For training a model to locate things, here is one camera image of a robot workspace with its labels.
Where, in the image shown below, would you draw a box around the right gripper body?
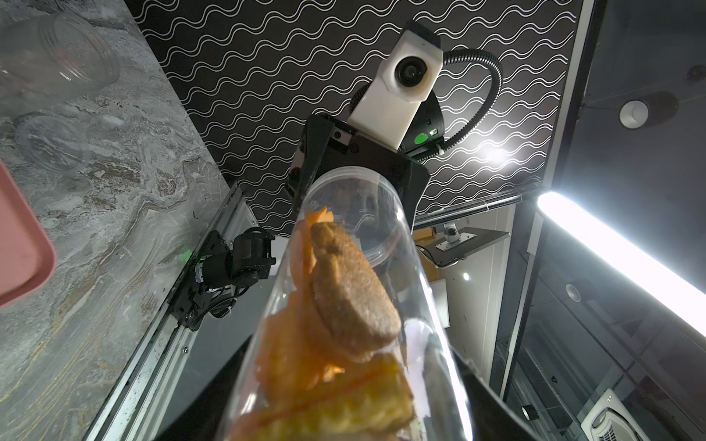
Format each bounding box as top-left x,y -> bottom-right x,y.
286,113 -> 430,221

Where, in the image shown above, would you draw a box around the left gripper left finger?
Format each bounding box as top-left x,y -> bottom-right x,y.
156,341 -> 248,441

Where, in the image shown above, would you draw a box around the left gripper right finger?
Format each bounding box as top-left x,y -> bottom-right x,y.
452,352 -> 539,441

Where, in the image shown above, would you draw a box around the clear jar lid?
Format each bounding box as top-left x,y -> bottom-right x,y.
15,115 -> 90,174

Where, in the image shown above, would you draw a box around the clear jar yellow cookies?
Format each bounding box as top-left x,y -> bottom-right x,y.
1,11 -> 121,117

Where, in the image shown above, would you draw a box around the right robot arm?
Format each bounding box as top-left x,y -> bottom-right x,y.
287,48 -> 503,223

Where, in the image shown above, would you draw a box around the pink plastic tray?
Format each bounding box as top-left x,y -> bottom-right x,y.
1,165 -> 56,307

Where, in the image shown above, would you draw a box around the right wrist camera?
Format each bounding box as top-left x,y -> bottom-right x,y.
347,20 -> 443,150

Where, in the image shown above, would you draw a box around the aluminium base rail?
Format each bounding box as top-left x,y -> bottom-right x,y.
85,187 -> 275,440

